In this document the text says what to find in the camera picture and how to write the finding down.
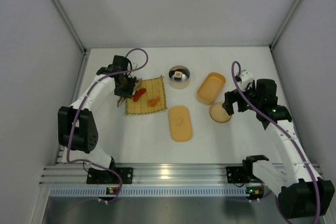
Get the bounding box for metal tongs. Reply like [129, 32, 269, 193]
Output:
[114, 77, 143, 107]

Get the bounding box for red sausage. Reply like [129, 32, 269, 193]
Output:
[133, 88, 146, 102]

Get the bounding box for beige oblong lunch box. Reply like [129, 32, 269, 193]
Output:
[197, 72, 226, 105]

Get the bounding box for white sushi roll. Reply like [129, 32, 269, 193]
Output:
[173, 70, 183, 82]

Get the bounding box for round metal bowl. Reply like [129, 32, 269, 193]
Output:
[169, 66, 191, 89]

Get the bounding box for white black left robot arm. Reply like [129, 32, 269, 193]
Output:
[58, 55, 138, 177]

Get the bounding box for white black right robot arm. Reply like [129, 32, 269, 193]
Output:
[222, 74, 335, 223]

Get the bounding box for beige oblong lunch box lid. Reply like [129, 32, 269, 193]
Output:
[168, 106, 193, 143]

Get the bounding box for round beige lid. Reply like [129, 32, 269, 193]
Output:
[209, 102, 232, 123]

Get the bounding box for woven bamboo tray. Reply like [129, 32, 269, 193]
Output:
[125, 76, 167, 115]

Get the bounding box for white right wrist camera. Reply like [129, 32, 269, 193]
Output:
[235, 69, 254, 91]

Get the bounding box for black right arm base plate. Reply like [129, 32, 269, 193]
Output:
[226, 166, 252, 184]

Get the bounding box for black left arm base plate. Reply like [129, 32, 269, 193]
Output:
[86, 167, 133, 185]

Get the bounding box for aluminium mounting rail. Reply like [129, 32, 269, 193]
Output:
[38, 163, 326, 187]

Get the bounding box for slotted grey cable duct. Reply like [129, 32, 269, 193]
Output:
[49, 186, 249, 197]

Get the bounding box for left aluminium frame post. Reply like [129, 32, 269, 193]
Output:
[34, 0, 88, 54]

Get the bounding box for aluminium frame post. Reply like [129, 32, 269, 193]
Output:
[269, 0, 318, 50]
[34, 0, 88, 54]

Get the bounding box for right aluminium frame post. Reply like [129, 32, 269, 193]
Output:
[269, 0, 318, 50]

